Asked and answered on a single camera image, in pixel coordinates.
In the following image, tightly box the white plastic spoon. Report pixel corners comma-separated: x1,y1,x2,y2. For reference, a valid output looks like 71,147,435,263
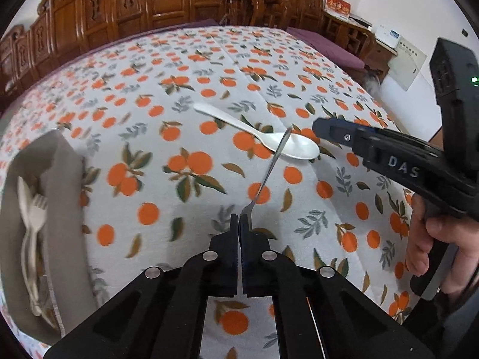
193,103,320,160

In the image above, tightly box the metal spoon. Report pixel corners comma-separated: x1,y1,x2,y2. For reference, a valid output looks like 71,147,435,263
241,127,292,229

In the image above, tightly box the grey sleeve forearm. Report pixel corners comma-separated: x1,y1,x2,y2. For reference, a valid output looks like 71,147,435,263
405,268,479,345

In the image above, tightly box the person's right hand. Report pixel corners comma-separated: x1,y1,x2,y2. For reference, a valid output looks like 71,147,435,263
404,193,479,294

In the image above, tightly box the wooden side table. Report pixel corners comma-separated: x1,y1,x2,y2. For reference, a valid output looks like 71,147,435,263
320,11,397,82

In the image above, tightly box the white box device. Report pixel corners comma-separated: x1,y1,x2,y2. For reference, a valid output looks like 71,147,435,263
374,24,401,49

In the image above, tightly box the purple seat cushion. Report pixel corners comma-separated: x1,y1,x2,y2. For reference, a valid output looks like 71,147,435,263
286,27,365,70

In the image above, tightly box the cream plastic fork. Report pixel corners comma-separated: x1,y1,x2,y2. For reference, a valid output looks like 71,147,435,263
27,194,47,317

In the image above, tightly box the red sign card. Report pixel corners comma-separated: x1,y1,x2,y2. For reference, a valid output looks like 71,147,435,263
325,0,351,21

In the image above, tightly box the cream plastic spoon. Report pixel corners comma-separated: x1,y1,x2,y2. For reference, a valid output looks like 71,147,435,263
17,177,37,313

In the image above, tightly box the grey metal tray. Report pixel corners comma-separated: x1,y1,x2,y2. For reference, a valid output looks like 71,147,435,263
1,130,97,345

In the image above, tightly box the carved wooden armchair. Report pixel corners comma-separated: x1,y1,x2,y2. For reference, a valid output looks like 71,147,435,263
220,0,325,33

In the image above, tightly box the carved wooden bench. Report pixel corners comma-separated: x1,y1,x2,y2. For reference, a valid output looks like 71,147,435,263
1,0,221,106

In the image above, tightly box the white wall panel box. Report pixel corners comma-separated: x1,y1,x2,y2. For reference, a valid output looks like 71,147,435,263
388,36,426,91

